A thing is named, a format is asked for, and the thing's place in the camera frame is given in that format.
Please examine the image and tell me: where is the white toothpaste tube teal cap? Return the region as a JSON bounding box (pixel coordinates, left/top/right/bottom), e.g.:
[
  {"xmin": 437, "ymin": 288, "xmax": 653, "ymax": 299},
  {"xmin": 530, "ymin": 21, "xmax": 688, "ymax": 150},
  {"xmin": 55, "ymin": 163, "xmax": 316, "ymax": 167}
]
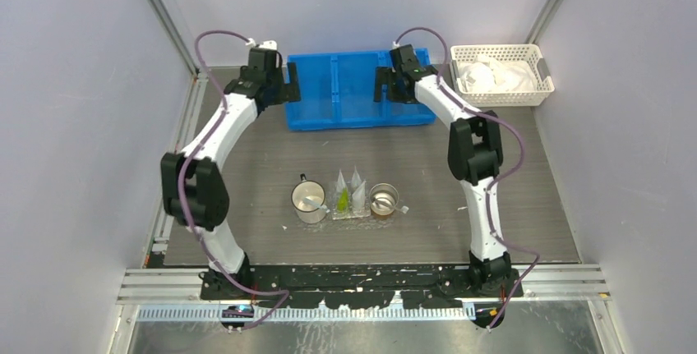
[{"xmin": 335, "ymin": 170, "xmax": 348, "ymax": 195}]

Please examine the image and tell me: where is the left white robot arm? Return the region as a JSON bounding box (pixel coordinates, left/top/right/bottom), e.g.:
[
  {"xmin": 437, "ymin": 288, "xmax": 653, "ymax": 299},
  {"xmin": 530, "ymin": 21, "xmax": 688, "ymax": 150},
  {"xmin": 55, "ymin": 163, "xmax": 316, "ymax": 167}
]
[{"xmin": 160, "ymin": 40, "xmax": 300, "ymax": 300}]

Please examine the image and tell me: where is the blue three-compartment bin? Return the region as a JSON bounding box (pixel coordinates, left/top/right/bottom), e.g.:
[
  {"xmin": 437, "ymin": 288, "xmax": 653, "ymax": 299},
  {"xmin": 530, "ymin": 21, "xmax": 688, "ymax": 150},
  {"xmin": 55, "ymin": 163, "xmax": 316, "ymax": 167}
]
[{"xmin": 285, "ymin": 50, "xmax": 436, "ymax": 131}]

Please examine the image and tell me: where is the aluminium frame extrusion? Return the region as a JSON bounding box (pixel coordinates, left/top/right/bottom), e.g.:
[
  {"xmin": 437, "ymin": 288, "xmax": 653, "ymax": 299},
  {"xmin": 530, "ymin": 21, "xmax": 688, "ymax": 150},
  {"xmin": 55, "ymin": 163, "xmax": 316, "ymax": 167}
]
[{"xmin": 117, "ymin": 264, "xmax": 612, "ymax": 324}]

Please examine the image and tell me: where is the white-inside mug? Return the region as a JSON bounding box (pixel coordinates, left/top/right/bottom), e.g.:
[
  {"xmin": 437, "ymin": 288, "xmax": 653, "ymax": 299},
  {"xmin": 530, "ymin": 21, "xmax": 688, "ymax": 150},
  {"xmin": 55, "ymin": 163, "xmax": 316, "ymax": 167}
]
[{"xmin": 291, "ymin": 173, "xmax": 329, "ymax": 224}]

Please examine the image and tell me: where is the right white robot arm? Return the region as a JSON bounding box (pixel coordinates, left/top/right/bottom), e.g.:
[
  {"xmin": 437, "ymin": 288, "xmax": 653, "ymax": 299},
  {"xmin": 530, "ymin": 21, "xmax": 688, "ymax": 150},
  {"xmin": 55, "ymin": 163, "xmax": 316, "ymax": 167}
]
[{"xmin": 374, "ymin": 45, "xmax": 511, "ymax": 297}]

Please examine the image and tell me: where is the white plastic basket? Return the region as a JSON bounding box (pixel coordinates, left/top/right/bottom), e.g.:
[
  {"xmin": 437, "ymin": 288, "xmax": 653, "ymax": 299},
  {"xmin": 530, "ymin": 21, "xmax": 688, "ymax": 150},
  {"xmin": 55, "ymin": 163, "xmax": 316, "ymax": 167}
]
[{"xmin": 450, "ymin": 44, "xmax": 555, "ymax": 108}]

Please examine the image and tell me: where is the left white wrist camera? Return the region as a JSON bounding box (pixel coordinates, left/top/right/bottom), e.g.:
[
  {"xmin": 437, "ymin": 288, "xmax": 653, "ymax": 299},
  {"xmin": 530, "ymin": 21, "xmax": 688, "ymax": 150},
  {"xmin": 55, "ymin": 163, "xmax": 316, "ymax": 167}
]
[{"xmin": 245, "ymin": 39, "xmax": 278, "ymax": 53}]

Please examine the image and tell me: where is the steel cup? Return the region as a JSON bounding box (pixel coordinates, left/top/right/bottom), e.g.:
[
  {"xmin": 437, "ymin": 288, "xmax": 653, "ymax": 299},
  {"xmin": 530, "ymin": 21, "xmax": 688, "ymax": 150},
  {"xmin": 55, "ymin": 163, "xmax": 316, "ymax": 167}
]
[{"xmin": 368, "ymin": 183, "xmax": 399, "ymax": 218}]

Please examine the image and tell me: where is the white toothpaste tube orange cap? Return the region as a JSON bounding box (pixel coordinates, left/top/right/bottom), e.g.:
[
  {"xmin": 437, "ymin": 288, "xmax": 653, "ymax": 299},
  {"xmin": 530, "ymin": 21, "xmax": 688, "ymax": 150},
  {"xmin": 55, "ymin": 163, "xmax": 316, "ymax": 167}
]
[{"xmin": 351, "ymin": 181, "xmax": 366, "ymax": 214}]

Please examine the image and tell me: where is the white cloth in basket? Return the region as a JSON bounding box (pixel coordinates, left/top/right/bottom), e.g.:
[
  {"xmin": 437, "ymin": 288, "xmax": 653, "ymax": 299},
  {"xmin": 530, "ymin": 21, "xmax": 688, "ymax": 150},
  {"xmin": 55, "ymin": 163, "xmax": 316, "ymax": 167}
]
[{"xmin": 458, "ymin": 54, "xmax": 538, "ymax": 94}]

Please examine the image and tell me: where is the green toothpaste tube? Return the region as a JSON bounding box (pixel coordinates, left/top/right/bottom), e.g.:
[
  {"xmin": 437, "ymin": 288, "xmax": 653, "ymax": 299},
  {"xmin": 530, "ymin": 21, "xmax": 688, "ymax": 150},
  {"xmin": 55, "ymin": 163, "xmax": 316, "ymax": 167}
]
[{"xmin": 335, "ymin": 187, "xmax": 350, "ymax": 214}]

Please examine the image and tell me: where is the white toothpaste tube red cap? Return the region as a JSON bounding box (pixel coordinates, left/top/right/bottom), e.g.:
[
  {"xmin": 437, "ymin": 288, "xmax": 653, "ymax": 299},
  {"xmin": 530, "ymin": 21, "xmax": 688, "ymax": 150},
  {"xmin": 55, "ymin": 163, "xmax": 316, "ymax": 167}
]
[{"xmin": 350, "ymin": 168, "xmax": 362, "ymax": 190}]

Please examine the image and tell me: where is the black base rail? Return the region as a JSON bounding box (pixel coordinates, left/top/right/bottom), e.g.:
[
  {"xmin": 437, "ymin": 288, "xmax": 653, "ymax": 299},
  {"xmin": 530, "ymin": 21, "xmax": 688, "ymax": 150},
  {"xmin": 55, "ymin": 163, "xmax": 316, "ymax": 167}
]
[{"xmin": 198, "ymin": 264, "xmax": 523, "ymax": 310}]

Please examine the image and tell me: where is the clear acrylic toothbrush holder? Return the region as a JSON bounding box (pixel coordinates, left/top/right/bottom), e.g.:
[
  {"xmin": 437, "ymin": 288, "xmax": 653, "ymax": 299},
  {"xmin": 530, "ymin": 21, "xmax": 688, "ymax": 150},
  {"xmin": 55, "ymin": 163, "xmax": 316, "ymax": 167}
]
[{"xmin": 327, "ymin": 180, "xmax": 371, "ymax": 220}]

